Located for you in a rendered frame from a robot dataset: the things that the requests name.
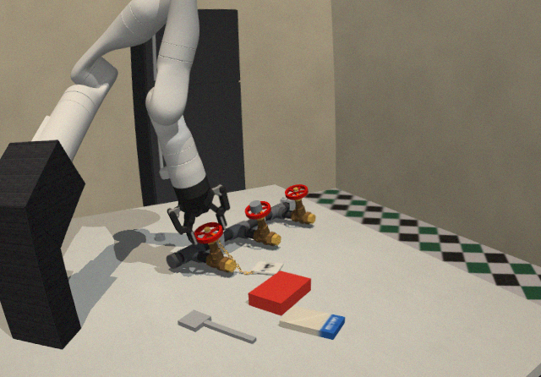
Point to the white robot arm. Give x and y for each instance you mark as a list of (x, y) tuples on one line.
[(165, 103)]

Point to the grey cylinder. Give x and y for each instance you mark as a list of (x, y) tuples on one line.
[(255, 206)]

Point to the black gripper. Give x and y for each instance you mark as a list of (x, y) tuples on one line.
[(190, 200)]

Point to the red rectangular block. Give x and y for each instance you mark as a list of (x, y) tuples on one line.
[(280, 292)]

